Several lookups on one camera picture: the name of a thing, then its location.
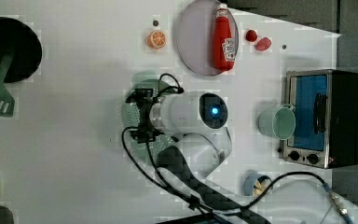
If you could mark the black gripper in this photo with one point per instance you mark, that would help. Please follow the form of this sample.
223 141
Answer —
145 131

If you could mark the mint green plastic strainer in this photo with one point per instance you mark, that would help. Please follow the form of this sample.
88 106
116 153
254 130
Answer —
163 85

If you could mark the orange half slice toy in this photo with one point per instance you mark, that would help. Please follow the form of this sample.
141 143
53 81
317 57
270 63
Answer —
156 39

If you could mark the grey round plate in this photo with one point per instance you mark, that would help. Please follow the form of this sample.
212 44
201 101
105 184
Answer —
194 36

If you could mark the red ketchup bottle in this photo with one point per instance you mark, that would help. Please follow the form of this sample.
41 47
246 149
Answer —
224 53

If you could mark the dark red strawberry toy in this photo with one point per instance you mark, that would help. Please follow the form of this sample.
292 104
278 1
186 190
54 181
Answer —
251 36

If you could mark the pink red strawberry toy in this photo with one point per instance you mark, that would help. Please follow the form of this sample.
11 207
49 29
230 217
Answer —
263 44

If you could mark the mint green cup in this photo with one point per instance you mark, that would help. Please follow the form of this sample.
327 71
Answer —
278 122

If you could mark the blue bowl with chips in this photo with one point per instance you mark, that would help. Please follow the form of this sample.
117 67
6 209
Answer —
255 184

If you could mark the black round pan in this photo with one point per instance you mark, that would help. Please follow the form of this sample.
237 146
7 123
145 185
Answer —
27 48

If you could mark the silver black toaster oven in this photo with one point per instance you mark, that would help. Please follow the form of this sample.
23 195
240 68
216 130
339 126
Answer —
326 108

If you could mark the blue metal table frame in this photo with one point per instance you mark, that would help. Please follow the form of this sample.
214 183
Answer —
199 219

